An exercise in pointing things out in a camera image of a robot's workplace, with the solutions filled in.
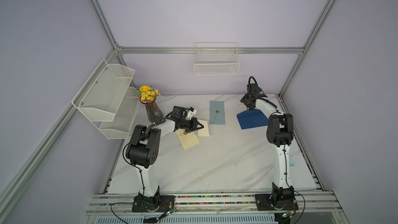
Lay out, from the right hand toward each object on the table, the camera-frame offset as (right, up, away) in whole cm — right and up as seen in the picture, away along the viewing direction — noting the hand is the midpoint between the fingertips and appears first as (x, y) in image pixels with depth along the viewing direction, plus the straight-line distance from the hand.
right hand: (246, 102), depth 109 cm
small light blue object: (+18, -35, -25) cm, 46 cm away
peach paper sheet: (-31, -19, -17) cm, 40 cm away
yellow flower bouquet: (-63, +4, -23) cm, 67 cm away
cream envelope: (-41, -24, -13) cm, 49 cm away
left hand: (-31, -16, -17) cm, 39 cm away
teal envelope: (-21, -7, +1) cm, 22 cm away
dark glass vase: (-63, -6, -12) cm, 64 cm away
